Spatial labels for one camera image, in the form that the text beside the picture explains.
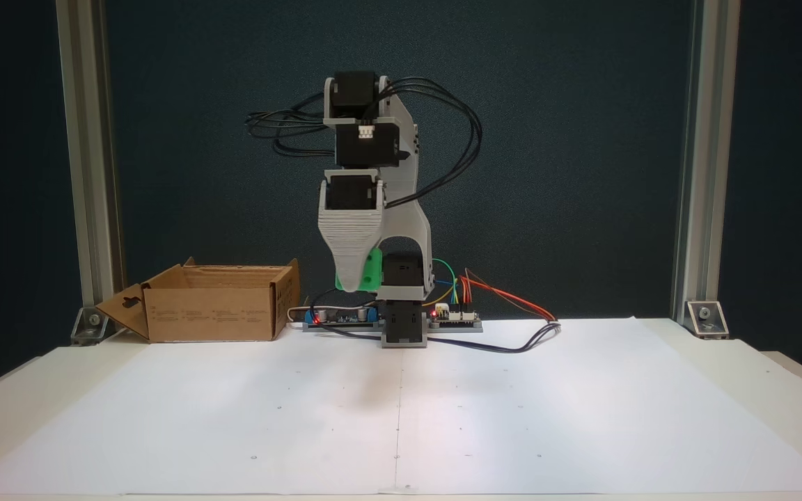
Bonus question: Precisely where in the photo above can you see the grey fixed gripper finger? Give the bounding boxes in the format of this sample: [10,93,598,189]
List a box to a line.
[317,209,386,294]

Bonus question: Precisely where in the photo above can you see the green dice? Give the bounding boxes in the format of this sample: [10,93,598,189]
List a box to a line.
[334,246,383,292]

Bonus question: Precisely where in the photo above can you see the blue circuit board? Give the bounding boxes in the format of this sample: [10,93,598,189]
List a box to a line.
[304,304,382,332]

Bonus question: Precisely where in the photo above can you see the white circuit board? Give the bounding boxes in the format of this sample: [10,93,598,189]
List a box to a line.
[429,302,483,333]

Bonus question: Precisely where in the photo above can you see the open cardboard box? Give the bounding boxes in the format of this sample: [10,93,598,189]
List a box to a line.
[95,257,301,343]

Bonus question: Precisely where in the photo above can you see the black motor cable loop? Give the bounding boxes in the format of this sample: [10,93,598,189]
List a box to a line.
[245,93,336,159]
[372,76,483,211]

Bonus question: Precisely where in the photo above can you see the green jumper wire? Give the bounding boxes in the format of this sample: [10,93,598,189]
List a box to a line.
[432,258,459,307]

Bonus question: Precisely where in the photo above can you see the red orange jumper wires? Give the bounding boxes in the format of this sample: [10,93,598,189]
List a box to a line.
[459,268,557,323]

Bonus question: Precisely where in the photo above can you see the dark power cable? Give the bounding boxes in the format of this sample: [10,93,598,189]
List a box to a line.
[309,298,562,355]

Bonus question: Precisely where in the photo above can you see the aluminium frame post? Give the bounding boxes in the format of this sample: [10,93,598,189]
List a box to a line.
[56,0,125,329]
[671,0,741,325]

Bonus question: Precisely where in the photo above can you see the metal corner bracket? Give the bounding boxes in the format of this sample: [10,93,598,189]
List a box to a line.
[684,300,730,340]
[70,306,110,347]

